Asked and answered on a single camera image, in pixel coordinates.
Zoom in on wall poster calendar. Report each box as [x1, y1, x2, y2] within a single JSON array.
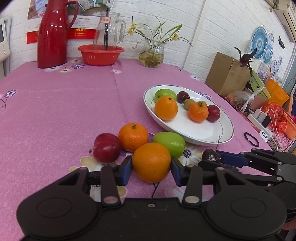
[[24, 0, 117, 44]]

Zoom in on pink floral tablecloth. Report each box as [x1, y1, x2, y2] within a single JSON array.
[[1, 59, 259, 240]]

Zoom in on green apple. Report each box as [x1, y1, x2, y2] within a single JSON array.
[[154, 88, 177, 102], [152, 132, 186, 158]]

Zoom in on large navel orange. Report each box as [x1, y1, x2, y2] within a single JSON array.
[[132, 143, 171, 183]]

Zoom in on glass pitcher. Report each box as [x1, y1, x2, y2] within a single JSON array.
[[93, 12, 126, 47]]

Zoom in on blue decorative wall plates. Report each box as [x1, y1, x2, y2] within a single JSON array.
[[248, 26, 284, 80]]

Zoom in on smooth orange with green stem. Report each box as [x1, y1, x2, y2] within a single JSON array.
[[154, 96, 178, 121]]

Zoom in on glass vase with plant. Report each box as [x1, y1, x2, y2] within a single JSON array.
[[125, 16, 191, 68]]

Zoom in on brown longan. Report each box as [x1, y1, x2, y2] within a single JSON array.
[[197, 100, 207, 108], [184, 98, 195, 110]]

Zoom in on tangerine with leaf stem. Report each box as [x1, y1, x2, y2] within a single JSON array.
[[188, 102, 208, 123]]

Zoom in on red plastic basin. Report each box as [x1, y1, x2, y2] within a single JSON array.
[[78, 45, 125, 66]]

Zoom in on green apple front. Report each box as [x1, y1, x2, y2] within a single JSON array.
[[154, 88, 177, 102]]

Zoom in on white water dispenser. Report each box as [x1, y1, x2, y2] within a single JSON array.
[[0, 16, 11, 79]]

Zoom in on dark cherry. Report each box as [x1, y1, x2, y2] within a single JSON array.
[[176, 91, 190, 103], [202, 136, 222, 163]]

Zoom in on white oval plate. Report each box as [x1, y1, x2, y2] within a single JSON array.
[[143, 85, 234, 146]]

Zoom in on black hair tie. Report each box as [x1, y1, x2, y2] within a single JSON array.
[[244, 131, 260, 148]]

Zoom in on black stirrer in pitcher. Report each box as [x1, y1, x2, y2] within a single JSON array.
[[104, 7, 109, 50]]

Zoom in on red thermos jug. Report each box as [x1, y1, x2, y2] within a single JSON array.
[[37, 0, 79, 68]]

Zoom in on green yellow box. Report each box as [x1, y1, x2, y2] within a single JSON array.
[[249, 70, 271, 100]]

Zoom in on cardboard box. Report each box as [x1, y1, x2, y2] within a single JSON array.
[[205, 52, 250, 97]]

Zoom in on green apple back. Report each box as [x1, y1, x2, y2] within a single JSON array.
[[152, 132, 186, 158]]

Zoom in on dark red leafy plant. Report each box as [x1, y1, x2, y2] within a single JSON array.
[[234, 47, 257, 76]]

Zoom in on white power strip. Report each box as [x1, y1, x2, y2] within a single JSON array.
[[247, 109, 273, 142]]

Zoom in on red plum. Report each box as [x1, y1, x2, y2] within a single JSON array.
[[207, 105, 221, 123], [89, 133, 122, 165]]

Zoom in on plastic bag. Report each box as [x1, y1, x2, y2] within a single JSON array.
[[227, 87, 263, 113]]

